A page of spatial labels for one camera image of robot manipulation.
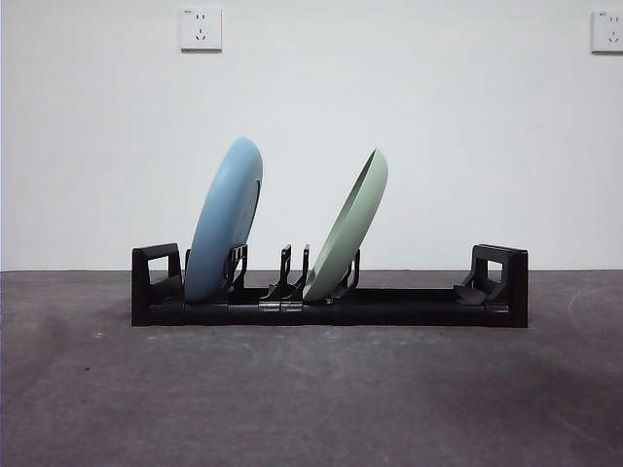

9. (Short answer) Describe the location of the light blue round plate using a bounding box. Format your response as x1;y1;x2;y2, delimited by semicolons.
183;136;265;305

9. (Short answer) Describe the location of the white wall socket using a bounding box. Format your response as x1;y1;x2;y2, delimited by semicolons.
590;10;623;54
180;8;224;53

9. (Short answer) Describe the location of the black plastic plate rack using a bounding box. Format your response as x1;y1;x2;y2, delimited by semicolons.
130;242;530;328

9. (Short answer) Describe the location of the pale green round plate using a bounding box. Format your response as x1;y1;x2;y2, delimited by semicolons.
302;148;389;302

